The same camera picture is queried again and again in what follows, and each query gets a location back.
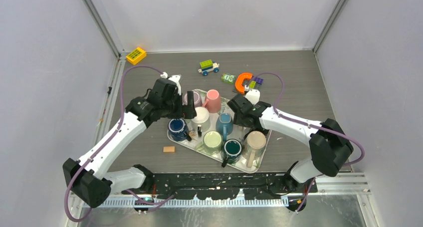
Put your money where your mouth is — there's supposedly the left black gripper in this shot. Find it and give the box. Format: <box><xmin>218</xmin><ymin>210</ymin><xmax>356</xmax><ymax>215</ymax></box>
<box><xmin>162</xmin><ymin>91</ymin><xmax>196</xmax><ymax>119</ymax></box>

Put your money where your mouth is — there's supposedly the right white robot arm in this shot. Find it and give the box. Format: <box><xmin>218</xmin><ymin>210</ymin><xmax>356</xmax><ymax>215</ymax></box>
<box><xmin>228</xmin><ymin>94</ymin><xmax>353</xmax><ymax>192</ymax></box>

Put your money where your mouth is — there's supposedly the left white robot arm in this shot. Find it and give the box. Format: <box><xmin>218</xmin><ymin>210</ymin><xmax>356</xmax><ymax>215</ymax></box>
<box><xmin>63</xmin><ymin>75</ymin><xmax>197</xmax><ymax>208</ymax></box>

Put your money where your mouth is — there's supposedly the lilac mug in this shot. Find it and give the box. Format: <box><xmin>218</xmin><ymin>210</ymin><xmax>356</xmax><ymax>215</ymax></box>
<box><xmin>183</xmin><ymin>90</ymin><xmax>203</xmax><ymax>107</ymax></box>

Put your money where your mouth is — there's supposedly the white mug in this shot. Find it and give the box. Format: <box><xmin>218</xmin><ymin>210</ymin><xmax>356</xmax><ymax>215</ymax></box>
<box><xmin>191</xmin><ymin>107</ymin><xmax>211</xmax><ymax>134</ymax></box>

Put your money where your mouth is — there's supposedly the dark blue mug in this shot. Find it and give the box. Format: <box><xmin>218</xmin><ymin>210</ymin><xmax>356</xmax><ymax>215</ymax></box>
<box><xmin>168</xmin><ymin>118</ymin><xmax>192</xmax><ymax>142</ymax></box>

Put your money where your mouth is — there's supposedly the light blue mug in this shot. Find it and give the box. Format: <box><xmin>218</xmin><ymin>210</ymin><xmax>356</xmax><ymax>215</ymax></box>
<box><xmin>215</xmin><ymin>113</ymin><xmax>233</xmax><ymax>142</ymax></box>

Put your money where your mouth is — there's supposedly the pink mug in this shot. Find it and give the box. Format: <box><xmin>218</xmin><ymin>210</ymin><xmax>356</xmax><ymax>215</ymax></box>
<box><xmin>203</xmin><ymin>89</ymin><xmax>221</xmax><ymax>113</ymax></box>

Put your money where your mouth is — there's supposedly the tall beige mug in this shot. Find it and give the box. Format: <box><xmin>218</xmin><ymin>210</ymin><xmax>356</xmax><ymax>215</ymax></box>
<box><xmin>242</xmin><ymin>131</ymin><xmax>266</xmax><ymax>168</ymax></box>

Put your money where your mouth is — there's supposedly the light green mug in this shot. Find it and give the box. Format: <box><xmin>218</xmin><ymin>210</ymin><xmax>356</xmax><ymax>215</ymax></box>
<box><xmin>196</xmin><ymin>131</ymin><xmax>223</xmax><ymax>155</ymax></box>

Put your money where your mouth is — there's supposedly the teal mug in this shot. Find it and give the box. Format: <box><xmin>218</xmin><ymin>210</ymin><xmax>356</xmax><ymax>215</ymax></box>
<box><xmin>221</xmin><ymin>139</ymin><xmax>242</xmax><ymax>168</ymax></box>

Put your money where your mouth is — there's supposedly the leaf patterned metal tray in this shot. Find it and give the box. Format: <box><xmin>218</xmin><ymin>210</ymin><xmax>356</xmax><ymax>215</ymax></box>
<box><xmin>167</xmin><ymin>97</ymin><xmax>272</xmax><ymax>174</ymax></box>

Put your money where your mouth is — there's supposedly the orange arch brick assembly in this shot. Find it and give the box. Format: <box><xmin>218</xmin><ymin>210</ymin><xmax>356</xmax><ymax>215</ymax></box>
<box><xmin>234</xmin><ymin>72</ymin><xmax>264</xmax><ymax>94</ymax></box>

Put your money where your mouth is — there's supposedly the green owl brick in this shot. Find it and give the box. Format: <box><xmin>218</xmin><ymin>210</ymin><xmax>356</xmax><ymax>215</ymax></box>
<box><xmin>221</xmin><ymin>73</ymin><xmax>236</xmax><ymax>84</ymax></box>

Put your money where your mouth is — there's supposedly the wooden block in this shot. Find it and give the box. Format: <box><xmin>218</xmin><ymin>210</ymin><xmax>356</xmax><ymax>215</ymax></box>
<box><xmin>163</xmin><ymin>146</ymin><xmax>176</xmax><ymax>153</ymax></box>

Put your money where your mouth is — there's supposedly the toy brick car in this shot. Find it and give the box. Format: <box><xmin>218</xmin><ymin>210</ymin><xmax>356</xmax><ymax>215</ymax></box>
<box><xmin>198</xmin><ymin>59</ymin><xmax>219</xmax><ymax>76</ymax></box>

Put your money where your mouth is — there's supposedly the yellow toy block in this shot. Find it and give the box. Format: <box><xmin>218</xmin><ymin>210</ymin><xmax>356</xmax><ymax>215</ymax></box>
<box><xmin>126</xmin><ymin>47</ymin><xmax>147</xmax><ymax>65</ymax></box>

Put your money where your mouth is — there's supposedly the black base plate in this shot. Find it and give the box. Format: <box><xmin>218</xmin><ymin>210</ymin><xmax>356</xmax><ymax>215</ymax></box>
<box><xmin>131</xmin><ymin>172</ymin><xmax>311</xmax><ymax>200</ymax></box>

